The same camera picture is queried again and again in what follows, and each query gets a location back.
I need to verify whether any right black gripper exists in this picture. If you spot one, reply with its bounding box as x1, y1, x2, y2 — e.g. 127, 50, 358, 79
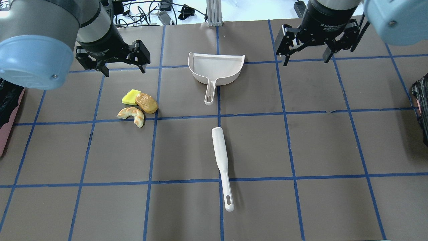
276, 0, 360, 67

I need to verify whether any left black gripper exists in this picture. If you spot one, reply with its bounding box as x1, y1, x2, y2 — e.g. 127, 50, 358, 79
75, 29, 151, 77

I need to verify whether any white plastic dustpan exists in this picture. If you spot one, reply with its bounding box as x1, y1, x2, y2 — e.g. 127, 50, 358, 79
188, 52, 246, 106

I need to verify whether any white hand brush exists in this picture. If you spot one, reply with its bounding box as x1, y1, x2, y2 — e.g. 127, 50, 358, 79
211, 127, 234, 212

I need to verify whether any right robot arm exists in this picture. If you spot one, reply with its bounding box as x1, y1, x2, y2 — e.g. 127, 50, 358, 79
274, 0, 428, 66

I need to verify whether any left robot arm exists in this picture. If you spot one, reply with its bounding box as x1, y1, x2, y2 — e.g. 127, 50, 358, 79
0, 0, 151, 90

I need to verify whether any pink left bin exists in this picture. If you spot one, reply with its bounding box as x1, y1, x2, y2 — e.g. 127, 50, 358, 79
0, 78, 25, 156

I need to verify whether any black bagged right bin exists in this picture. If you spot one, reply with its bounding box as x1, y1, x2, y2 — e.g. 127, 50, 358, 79
411, 74, 428, 146

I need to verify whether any black power adapter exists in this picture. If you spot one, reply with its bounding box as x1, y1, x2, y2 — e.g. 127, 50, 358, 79
293, 0, 306, 18

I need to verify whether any yellow sponge piece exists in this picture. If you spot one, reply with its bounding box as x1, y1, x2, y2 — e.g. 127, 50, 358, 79
122, 89, 141, 106

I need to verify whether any brown toy potato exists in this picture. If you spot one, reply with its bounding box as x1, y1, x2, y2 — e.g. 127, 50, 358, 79
135, 93, 159, 114

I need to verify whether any grey electronic box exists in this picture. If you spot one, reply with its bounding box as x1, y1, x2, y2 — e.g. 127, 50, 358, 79
156, 11, 175, 25

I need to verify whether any toy croissant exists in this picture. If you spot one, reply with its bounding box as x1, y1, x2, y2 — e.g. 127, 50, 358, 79
116, 107, 145, 128

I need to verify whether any aluminium frame post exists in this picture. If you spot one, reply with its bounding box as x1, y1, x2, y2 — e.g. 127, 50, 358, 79
206, 0, 223, 26

